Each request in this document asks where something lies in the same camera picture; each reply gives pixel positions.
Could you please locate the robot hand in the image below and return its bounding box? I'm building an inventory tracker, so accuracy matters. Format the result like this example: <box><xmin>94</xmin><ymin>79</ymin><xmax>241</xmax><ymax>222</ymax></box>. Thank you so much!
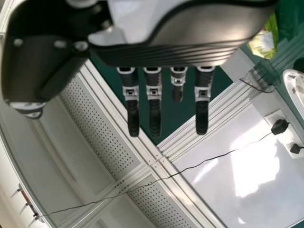
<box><xmin>1</xmin><ymin>0</ymin><xmax>281</xmax><ymax>138</ymax></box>

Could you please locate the yellow-green biscuit packet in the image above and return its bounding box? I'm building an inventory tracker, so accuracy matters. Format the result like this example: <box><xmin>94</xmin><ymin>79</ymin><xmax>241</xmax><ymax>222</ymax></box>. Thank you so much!
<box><xmin>247</xmin><ymin>13</ymin><xmax>279</xmax><ymax>60</ymax></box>

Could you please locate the plate with brown leaf pattern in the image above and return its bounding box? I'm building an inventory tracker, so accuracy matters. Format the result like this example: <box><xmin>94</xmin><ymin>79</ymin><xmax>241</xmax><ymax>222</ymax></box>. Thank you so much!
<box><xmin>282</xmin><ymin>69</ymin><xmax>304</xmax><ymax>119</ymax></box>

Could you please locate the black plug adapter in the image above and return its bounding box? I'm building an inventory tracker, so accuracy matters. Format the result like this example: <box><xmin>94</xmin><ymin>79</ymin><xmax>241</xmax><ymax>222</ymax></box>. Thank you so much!
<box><xmin>270</xmin><ymin>119</ymin><xmax>290</xmax><ymax>136</ymax></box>

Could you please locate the white socket strip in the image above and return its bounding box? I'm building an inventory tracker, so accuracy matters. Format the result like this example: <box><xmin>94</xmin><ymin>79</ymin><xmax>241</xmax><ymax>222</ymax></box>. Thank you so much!
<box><xmin>264</xmin><ymin>109</ymin><xmax>304</xmax><ymax>160</ymax></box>

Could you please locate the black mains plug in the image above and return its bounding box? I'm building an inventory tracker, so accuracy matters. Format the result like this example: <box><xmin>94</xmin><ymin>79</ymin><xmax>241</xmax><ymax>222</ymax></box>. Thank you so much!
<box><xmin>290</xmin><ymin>142</ymin><xmax>304</xmax><ymax>155</ymax></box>

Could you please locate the thin black cable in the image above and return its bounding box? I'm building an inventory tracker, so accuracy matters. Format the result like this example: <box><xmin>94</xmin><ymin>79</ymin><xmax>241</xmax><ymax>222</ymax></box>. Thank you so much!
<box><xmin>35</xmin><ymin>132</ymin><xmax>274</xmax><ymax>218</ymax></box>

